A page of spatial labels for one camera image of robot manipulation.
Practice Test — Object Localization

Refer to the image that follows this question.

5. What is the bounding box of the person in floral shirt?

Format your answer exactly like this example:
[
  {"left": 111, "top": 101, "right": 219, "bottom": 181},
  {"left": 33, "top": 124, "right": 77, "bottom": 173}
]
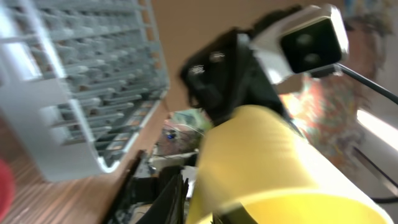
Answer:
[{"left": 281, "top": 16, "right": 394, "bottom": 174}]

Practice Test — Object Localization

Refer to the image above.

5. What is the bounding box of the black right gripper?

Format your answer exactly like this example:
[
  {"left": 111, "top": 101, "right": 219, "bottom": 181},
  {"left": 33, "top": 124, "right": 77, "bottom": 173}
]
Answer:
[{"left": 180, "top": 29, "right": 289, "bottom": 124}]

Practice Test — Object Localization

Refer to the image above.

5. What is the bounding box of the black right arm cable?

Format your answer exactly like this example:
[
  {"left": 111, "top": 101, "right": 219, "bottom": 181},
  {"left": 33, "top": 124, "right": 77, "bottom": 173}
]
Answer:
[{"left": 310, "top": 63, "right": 398, "bottom": 105}]

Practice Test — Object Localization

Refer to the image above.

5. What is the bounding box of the grey dishwasher rack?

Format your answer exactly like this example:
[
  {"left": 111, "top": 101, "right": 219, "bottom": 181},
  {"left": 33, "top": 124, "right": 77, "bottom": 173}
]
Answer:
[{"left": 1, "top": 0, "right": 169, "bottom": 182}]

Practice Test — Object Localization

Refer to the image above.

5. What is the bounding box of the yellow plastic cup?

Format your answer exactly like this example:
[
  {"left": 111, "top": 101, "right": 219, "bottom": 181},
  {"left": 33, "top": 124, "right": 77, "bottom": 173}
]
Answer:
[{"left": 187, "top": 105, "right": 392, "bottom": 224}]

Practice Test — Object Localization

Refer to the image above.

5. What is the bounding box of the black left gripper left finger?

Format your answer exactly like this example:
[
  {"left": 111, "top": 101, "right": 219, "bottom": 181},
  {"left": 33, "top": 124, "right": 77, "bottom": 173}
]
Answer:
[{"left": 137, "top": 174, "right": 188, "bottom": 224}]

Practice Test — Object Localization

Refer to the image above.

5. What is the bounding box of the red plastic tray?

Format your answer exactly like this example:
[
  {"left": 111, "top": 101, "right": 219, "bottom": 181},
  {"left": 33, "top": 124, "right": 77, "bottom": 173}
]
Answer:
[{"left": 0, "top": 160, "right": 15, "bottom": 220}]

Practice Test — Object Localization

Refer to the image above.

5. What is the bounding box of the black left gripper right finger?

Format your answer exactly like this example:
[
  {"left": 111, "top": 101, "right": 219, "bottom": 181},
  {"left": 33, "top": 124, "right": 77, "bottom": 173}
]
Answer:
[{"left": 213, "top": 205, "right": 257, "bottom": 224}]

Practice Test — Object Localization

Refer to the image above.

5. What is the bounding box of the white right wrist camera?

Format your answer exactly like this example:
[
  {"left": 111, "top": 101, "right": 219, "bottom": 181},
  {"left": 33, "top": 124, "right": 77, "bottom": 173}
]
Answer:
[{"left": 250, "top": 4, "right": 349, "bottom": 85}]

